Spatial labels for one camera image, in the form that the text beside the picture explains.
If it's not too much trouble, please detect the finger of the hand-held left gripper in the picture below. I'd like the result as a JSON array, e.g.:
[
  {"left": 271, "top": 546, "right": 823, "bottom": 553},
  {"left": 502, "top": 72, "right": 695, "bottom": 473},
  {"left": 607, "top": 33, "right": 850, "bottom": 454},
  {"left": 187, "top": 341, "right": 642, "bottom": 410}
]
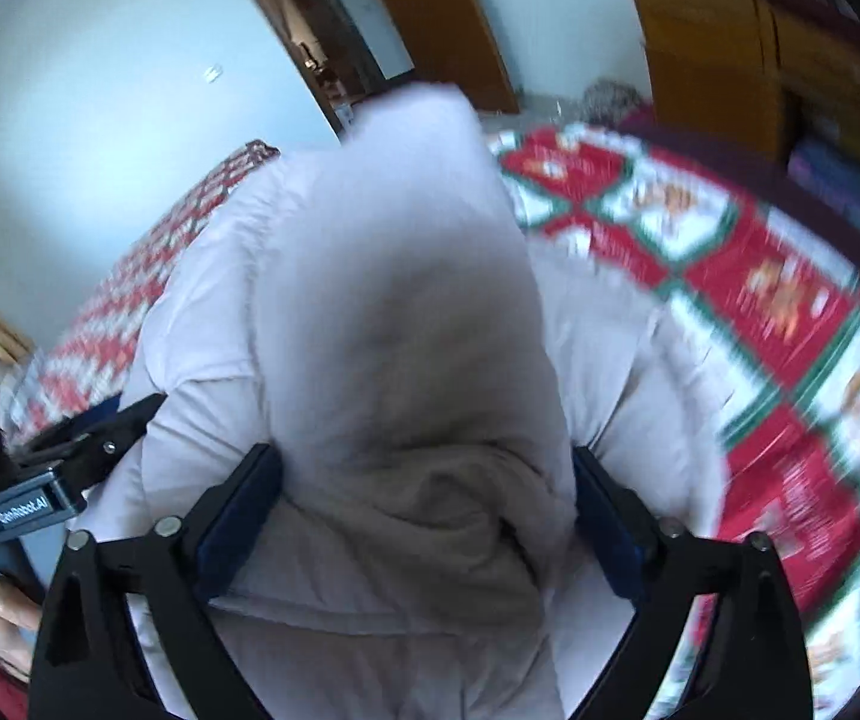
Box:
[{"left": 17, "top": 392, "right": 169, "bottom": 511}]

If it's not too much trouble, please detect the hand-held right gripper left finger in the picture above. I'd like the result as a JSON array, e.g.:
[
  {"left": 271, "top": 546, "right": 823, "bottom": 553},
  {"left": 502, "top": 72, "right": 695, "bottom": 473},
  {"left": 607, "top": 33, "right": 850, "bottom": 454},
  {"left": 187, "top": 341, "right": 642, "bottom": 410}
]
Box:
[{"left": 29, "top": 444, "right": 285, "bottom": 720}]

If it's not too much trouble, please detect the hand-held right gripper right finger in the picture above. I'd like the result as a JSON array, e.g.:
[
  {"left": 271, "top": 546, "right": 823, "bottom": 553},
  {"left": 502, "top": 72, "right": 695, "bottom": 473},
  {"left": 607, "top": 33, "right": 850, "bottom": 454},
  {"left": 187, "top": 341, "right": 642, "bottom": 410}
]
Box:
[{"left": 531, "top": 444, "right": 817, "bottom": 720}]

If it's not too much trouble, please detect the light grey down jacket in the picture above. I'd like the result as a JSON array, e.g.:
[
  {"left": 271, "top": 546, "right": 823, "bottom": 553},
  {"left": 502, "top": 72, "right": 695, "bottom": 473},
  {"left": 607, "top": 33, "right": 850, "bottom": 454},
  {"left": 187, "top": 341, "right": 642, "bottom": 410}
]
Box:
[{"left": 119, "top": 82, "right": 727, "bottom": 720}]

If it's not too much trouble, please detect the red printed bed quilt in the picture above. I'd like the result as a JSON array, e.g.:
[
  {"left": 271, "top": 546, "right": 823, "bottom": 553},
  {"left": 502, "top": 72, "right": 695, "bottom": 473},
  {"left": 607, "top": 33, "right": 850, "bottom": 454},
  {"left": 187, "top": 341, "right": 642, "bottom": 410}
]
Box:
[{"left": 0, "top": 120, "right": 860, "bottom": 720}]

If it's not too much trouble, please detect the grey cloth pile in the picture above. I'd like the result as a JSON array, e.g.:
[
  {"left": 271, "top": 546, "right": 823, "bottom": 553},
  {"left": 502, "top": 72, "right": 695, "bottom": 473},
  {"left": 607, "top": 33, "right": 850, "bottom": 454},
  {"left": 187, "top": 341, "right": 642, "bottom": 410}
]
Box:
[{"left": 580, "top": 79, "right": 648, "bottom": 121}]

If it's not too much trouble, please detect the wooden cabinet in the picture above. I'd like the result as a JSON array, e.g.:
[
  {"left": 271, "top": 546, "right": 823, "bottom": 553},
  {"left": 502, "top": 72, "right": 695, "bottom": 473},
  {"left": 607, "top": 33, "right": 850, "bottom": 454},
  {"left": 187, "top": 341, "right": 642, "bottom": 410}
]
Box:
[{"left": 614, "top": 0, "right": 860, "bottom": 271}]

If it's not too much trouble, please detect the wooden door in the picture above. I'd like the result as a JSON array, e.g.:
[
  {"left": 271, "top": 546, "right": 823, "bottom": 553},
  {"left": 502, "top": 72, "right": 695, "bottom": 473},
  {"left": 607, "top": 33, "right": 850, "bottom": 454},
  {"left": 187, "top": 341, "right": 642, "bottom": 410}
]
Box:
[{"left": 347, "top": 0, "right": 521, "bottom": 115}]

